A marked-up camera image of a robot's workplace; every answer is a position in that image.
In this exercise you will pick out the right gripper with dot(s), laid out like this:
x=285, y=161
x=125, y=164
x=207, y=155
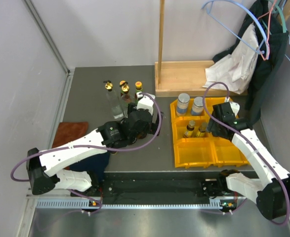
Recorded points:
x=212, y=128

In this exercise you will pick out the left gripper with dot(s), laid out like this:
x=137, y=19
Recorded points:
x=153, y=128

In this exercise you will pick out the yellow label brown cap bottle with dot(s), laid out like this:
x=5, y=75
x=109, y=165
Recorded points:
x=202, y=130

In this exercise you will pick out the silver lid spice jar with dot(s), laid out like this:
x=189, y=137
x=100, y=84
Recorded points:
x=182, y=104
x=197, y=107

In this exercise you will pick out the clear bottle gold pourer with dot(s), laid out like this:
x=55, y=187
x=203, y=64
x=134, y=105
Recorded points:
x=113, y=100

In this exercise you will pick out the small brown cap bottle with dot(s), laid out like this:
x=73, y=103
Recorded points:
x=189, y=129

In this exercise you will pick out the red lid jar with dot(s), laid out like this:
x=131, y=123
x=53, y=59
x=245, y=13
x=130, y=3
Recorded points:
x=141, y=136

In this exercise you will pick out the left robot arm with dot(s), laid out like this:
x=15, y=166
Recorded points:
x=47, y=170

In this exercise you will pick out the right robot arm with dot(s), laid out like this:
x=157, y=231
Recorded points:
x=271, y=193

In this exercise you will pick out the yellow bin back right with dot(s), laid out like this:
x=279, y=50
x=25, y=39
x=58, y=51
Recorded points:
x=211, y=101

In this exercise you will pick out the yellow bin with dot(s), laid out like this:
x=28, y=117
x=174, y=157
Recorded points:
x=211, y=137
x=188, y=116
x=226, y=154
x=179, y=127
x=194, y=152
x=211, y=101

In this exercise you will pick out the clear bottle red label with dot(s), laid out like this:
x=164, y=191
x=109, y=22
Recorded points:
x=127, y=98

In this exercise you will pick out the yellow bin middle right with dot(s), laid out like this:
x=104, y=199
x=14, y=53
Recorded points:
x=211, y=137

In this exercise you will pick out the red sauce bottle yellow cap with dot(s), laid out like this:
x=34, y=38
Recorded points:
x=138, y=88

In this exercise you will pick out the yellow bin middle left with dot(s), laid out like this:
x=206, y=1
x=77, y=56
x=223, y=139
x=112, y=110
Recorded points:
x=179, y=127

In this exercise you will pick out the yellow bin back left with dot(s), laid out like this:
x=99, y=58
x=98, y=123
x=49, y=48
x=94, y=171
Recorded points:
x=188, y=116

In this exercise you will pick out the white crumpled cloth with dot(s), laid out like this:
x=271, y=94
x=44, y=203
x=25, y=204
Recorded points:
x=236, y=68

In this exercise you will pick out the green bottle gold pourer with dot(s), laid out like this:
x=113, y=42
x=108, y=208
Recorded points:
x=122, y=85

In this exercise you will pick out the yellow bin front right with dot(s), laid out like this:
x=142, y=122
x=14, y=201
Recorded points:
x=226, y=154

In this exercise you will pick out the yellow bin front left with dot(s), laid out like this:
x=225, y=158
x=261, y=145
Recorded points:
x=194, y=152

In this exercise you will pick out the navy blue cloth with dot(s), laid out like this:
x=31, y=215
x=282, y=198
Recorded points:
x=97, y=164

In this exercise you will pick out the brown orange cloth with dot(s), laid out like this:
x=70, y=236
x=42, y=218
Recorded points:
x=69, y=131

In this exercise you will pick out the dark green jacket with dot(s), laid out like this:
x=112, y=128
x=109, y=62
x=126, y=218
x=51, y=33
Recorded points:
x=265, y=71

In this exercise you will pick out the green clothes hanger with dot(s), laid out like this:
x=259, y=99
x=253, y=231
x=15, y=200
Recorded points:
x=276, y=9

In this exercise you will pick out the pink clothes hanger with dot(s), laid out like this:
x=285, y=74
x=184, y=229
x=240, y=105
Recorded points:
x=268, y=13

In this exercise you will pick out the blue clothes hanger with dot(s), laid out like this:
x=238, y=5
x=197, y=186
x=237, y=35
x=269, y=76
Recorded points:
x=263, y=44

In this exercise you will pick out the wooden pole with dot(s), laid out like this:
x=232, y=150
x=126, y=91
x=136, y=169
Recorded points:
x=161, y=35

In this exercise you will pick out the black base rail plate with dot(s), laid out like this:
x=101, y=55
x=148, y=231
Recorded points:
x=156, y=190

